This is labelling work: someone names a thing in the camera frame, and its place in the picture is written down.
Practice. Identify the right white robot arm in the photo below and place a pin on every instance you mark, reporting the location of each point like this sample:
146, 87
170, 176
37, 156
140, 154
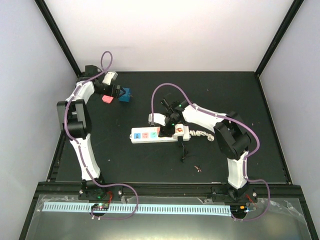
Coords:
232, 138

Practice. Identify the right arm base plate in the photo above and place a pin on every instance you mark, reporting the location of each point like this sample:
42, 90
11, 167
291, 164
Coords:
225, 195

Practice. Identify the white power strip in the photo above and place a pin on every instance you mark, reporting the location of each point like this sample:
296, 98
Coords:
145, 135

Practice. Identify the white plug with red print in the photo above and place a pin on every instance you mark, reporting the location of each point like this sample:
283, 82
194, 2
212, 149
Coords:
179, 130

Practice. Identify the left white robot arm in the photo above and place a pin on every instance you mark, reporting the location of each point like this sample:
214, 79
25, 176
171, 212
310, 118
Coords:
75, 122

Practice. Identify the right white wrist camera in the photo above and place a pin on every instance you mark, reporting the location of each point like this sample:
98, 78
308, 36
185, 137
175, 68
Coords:
157, 119

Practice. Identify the small brown debris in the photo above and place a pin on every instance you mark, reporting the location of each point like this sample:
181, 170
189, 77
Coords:
198, 168

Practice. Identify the black frame post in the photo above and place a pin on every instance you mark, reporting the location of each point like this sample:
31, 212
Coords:
282, 29
48, 17

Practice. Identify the pink plug adapter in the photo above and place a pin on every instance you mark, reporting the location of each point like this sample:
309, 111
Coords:
107, 99

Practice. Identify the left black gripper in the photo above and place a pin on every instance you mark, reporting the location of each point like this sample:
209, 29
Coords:
110, 92

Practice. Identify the light blue slotted cable duct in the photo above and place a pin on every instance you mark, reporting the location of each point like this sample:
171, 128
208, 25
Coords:
120, 208

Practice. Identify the right black frame post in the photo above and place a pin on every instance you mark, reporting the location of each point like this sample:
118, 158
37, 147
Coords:
282, 29

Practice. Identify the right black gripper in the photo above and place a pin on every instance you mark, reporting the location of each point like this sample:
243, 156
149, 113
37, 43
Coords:
166, 132

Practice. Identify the blue cube plug adapter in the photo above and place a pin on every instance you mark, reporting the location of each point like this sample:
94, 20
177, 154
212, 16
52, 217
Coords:
125, 95

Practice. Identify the black aluminium front rail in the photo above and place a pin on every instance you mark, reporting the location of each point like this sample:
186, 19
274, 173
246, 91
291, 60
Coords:
175, 190

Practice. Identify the left black frame post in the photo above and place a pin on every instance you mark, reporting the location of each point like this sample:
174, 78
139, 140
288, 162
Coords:
48, 17

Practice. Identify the black cable tie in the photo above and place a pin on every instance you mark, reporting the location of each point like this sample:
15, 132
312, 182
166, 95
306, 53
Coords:
185, 151

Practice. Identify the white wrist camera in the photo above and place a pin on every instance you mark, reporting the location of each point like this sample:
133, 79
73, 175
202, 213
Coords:
157, 119
109, 77

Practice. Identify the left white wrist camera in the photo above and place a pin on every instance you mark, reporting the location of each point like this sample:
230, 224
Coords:
109, 77

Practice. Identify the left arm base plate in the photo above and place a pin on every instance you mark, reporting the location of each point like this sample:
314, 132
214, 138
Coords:
98, 194

